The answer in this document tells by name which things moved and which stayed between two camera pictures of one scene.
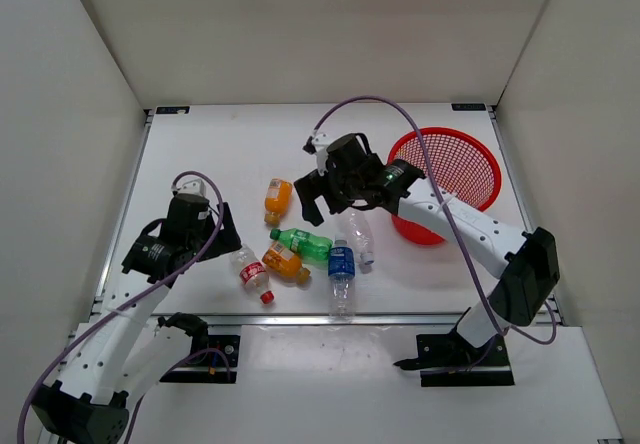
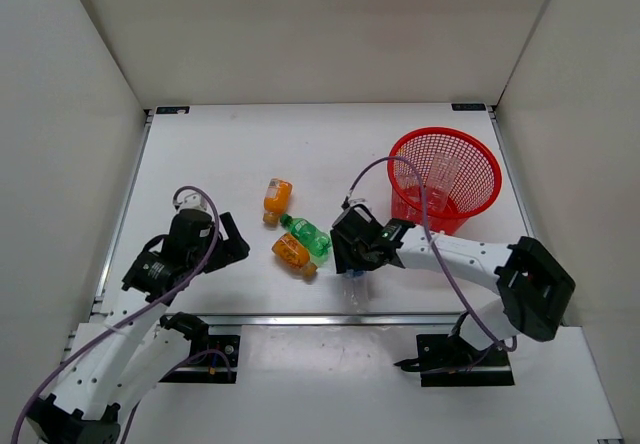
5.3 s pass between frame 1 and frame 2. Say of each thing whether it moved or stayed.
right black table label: stayed
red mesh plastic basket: stayed
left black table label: stayed
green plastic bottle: moved
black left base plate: stayed
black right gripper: moved
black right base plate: stayed
